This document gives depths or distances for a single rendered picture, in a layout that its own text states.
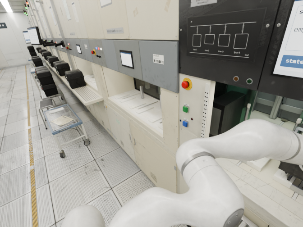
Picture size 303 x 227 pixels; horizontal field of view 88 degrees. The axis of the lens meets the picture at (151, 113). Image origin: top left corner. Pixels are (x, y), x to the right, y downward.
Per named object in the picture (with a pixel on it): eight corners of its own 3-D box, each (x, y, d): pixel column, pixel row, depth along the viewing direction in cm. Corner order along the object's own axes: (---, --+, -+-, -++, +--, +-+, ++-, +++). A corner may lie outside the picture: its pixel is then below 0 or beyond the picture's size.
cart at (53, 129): (50, 132, 303) (39, 110, 280) (77, 122, 330) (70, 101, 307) (61, 160, 235) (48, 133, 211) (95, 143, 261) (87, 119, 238)
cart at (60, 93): (44, 104, 427) (36, 88, 404) (65, 98, 453) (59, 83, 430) (48, 117, 359) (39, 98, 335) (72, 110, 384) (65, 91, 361)
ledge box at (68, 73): (67, 85, 289) (62, 71, 276) (83, 82, 302) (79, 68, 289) (70, 89, 266) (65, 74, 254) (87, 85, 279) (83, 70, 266)
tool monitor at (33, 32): (33, 50, 286) (24, 28, 269) (63, 47, 311) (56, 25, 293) (34, 52, 256) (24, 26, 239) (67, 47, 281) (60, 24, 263)
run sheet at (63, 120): (49, 121, 245) (48, 121, 244) (63, 114, 262) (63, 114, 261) (60, 126, 229) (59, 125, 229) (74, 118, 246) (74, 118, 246)
